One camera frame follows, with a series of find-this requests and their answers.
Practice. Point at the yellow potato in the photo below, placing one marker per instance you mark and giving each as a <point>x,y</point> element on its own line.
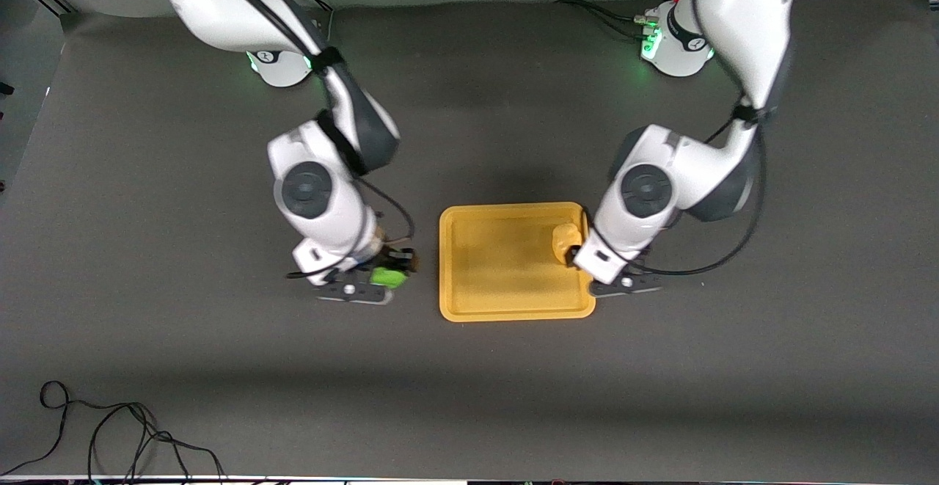
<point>566,239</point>

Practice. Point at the green apple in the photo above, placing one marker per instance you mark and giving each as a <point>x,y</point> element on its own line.
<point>389,277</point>

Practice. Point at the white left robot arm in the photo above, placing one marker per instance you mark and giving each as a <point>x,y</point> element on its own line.
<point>748,15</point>

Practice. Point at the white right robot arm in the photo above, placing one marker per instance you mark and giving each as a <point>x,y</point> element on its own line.
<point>220,8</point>

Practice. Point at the yellow plastic tray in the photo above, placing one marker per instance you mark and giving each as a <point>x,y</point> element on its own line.
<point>506,272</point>

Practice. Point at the dark grey table mat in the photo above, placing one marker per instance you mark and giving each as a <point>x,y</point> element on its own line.
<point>147,213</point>

